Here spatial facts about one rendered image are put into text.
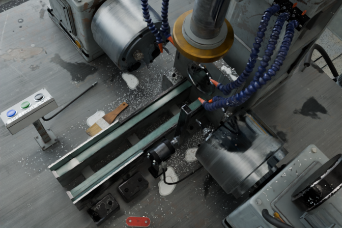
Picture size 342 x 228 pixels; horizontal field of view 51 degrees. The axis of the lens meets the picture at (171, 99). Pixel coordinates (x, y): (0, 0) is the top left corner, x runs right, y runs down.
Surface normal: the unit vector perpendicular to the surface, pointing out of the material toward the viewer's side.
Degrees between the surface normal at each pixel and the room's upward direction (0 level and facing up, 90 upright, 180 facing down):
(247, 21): 90
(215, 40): 0
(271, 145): 17
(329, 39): 0
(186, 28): 0
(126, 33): 32
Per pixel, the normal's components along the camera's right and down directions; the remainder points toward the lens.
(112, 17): -0.29, -0.15
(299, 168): 0.09, -0.46
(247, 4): -0.76, 0.54
